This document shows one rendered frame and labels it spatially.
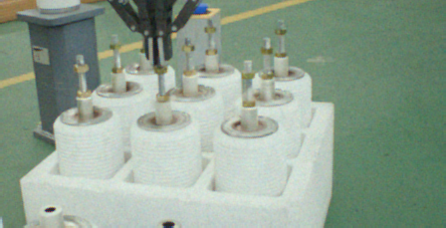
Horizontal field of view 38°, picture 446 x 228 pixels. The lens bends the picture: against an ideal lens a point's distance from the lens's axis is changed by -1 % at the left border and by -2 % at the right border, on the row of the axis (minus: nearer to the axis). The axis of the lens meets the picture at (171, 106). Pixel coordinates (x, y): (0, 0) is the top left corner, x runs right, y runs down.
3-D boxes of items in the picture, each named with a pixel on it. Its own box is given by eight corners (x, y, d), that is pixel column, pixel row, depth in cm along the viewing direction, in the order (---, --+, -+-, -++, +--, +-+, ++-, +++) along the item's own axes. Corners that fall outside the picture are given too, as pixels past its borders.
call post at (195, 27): (183, 167, 134) (173, 18, 124) (193, 153, 141) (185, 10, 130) (217, 170, 132) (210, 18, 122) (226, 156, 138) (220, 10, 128)
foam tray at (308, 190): (36, 287, 98) (18, 179, 92) (134, 176, 132) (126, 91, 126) (297, 330, 85) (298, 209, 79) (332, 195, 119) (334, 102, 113)
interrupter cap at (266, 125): (289, 125, 86) (289, 120, 86) (259, 144, 81) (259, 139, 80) (240, 115, 91) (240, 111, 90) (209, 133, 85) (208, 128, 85)
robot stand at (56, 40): (32, 135, 156) (15, 12, 146) (82, 118, 165) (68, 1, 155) (66, 151, 146) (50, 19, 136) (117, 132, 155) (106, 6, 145)
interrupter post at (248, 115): (262, 127, 86) (262, 105, 85) (252, 134, 84) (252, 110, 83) (246, 124, 87) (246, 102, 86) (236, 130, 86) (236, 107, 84)
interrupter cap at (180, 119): (203, 121, 89) (203, 116, 89) (161, 138, 85) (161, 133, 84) (166, 110, 95) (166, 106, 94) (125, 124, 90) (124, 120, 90)
